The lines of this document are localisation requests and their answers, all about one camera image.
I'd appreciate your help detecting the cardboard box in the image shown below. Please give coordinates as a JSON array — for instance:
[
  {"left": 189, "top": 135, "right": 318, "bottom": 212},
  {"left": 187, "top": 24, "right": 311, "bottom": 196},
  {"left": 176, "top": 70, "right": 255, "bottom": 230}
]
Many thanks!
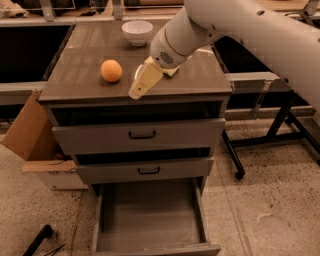
[{"left": 2, "top": 91, "right": 88, "bottom": 190}]

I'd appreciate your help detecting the white ceramic bowl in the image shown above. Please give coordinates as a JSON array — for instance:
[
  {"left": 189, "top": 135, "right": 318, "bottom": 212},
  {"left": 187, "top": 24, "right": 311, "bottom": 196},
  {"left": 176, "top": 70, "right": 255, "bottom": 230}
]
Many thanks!
[{"left": 121, "top": 20, "right": 153, "bottom": 46}]

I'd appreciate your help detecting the grey drawer cabinet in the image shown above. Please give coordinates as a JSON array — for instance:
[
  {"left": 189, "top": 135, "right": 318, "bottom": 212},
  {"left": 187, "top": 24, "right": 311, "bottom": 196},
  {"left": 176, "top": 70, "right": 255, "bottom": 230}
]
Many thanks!
[{"left": 38, "top": 19, "right": 234, "bottom": 256}]

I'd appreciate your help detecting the yellow sponge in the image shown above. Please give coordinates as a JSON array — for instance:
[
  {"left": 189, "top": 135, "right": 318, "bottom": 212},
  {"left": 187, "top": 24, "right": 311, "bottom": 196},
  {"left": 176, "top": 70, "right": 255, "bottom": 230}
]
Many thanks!
[{"left": 163, "top": 66, "right": 180, "bottom": 77}]

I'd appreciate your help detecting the middle drawer with handle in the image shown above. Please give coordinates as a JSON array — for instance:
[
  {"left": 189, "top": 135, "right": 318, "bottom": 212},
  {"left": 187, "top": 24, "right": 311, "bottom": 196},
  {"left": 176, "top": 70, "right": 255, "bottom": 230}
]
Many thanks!
[{"left": 78, "top": 157, "right": 214, "bottom": 184}]

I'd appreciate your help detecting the black side table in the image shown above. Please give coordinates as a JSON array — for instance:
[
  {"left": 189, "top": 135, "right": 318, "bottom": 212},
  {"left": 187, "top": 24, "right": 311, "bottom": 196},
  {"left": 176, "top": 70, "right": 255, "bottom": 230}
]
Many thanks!
[{"left": 221, "top": 89, "right": 320, "bottom": 181}]

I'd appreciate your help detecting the open bottom drawer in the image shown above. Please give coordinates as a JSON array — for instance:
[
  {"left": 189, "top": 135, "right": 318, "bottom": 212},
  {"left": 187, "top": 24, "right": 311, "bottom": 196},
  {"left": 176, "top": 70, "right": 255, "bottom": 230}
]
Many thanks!
[{"left": 92, "top": 178, "right": 221, "bottom": 256}]

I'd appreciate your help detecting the orange fruit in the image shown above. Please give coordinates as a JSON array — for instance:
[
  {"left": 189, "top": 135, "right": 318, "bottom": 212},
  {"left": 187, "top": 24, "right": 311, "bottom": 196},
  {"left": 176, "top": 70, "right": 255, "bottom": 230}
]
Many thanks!
[{"left": 100, "top": 60, "right": 122, "bottom": 83}]

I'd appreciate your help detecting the top drawer with handle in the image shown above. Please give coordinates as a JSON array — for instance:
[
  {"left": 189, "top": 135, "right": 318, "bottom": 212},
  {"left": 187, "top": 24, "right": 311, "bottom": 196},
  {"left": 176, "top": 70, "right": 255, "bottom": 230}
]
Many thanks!
[{"left": 53, "top": 118, "right": 225, "bottom": 155}]

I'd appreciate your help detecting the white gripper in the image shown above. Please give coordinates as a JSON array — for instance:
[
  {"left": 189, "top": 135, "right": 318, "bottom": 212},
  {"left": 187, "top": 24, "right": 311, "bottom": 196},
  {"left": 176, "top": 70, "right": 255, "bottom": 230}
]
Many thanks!
[{"left": 129, "top": 28, "right": 186, "bottom": 100}]

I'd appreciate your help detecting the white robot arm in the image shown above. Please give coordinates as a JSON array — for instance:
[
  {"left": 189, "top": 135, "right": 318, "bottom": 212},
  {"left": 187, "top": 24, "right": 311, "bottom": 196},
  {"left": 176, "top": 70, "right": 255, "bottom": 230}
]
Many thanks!
[{"left": 129, "top": 0, "right": 320, "bottom": 112}]

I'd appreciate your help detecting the drawer with handle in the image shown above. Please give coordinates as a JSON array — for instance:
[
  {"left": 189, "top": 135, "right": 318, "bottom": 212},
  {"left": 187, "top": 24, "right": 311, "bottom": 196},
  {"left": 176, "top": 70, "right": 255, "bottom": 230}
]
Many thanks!
[
  {"left": 53, "top": 118, "right": 225, "bottom": 155},
  {"left": 78, "top": 157, "right": 214, "bottom": 184}
]

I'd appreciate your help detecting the black bar on floor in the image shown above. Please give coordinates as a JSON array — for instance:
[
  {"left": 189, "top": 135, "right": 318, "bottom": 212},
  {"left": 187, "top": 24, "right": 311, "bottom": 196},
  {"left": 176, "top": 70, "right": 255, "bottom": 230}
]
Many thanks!
[{"left": 23, "top": 225, "right": 53, "bottom": 256}]

